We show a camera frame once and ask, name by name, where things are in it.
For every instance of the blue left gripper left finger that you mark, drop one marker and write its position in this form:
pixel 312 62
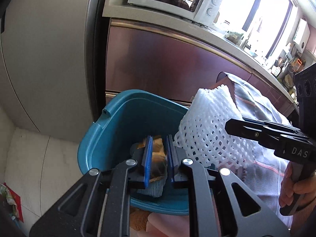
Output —
pixel 146 161

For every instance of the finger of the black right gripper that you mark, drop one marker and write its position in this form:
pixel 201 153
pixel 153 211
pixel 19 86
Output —
pixel 258 130

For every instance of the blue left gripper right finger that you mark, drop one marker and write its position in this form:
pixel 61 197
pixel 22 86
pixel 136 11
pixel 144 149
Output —
pixel 173 163

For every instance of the orange peel piece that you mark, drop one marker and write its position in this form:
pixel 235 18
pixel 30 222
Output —
pixel 158 165

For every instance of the white foam fruit net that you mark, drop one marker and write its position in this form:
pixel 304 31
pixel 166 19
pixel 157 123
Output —
pixel 201 132

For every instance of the pink right sleeve forearm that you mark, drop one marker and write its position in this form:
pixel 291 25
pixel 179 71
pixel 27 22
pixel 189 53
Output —
pixel 300 217

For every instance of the teal trash bin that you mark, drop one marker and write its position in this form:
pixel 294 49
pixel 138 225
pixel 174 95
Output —
pixel 130 117

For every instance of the purple kitchen cabinets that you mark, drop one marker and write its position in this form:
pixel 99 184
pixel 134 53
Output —
pixel 172 65

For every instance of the right hand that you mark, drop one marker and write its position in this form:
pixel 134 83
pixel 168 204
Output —
pixel 289 188

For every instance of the purple plaid tablecloth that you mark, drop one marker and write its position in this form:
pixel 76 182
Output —
pixel 264 176

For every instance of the grey refrigerator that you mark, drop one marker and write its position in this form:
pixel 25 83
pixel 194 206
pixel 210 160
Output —
pixel 47 65

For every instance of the white wall water heater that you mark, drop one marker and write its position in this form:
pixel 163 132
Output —
pixel 301 36

